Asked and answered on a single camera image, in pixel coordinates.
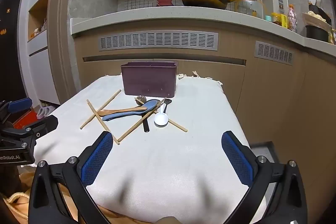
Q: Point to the red box on floor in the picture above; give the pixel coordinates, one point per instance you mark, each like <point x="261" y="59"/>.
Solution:
<point x="29" y="118"/>

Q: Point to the small grey vent grille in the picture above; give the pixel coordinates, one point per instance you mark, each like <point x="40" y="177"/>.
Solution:
<point x="273" y="53"/>

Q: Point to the white table cloth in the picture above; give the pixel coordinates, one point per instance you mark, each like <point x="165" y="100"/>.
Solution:
<point x="163" y="172"/>

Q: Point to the wooden chopstick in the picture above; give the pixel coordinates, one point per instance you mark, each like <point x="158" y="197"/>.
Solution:
<point x="136" y="125"/>
<point x="102" y="122"/>
<point x="169" y="120"/>
<point x="101" y="108"/>

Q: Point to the glass pot lid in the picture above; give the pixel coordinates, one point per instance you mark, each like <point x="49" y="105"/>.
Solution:
<point x="252" y="8"/>

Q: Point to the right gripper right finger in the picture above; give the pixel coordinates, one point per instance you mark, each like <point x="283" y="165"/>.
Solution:
<point x="288" y="201"/>

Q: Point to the white slippers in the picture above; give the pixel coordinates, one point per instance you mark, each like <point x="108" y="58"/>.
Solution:
<point x="44" y="112"/>

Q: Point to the black pot with basket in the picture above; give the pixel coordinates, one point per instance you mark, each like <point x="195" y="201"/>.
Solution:
<point x="316" y="27"/>

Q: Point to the long grey vent grille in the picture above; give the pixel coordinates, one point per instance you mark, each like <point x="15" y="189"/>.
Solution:
<point x="195" y="40"/>

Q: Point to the grey kitchen countertop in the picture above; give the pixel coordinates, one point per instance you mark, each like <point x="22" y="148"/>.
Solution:
<point x="79" y="25"/>

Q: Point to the white black measuring spoon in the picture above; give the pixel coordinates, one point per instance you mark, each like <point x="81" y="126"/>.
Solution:
<point x="161" y="118"/>

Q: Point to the blue plastic spoon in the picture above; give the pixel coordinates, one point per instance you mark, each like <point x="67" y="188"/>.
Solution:
<point x="149" y="105"/>

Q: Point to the wooden spoon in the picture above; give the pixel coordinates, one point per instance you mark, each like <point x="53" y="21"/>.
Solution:
<point x="103" y="113"/>

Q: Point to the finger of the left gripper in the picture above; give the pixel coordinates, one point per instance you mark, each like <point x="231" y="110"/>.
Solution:
<point x="32" y="132"/>
<point x="12" y="107"/>

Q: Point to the purple utensil holder box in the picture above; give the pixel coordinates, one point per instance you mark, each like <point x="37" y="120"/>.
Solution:
<point x="149" y="78"/>

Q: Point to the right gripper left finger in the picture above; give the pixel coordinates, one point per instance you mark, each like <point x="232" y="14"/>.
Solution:
<point x="58" y="192"/>

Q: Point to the condiment bottle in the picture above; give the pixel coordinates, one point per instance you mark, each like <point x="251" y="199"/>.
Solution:
<point x="292" y="20"/>

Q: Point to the yellow jar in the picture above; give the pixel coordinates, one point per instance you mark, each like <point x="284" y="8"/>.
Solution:
<point x="279" y="19"/>

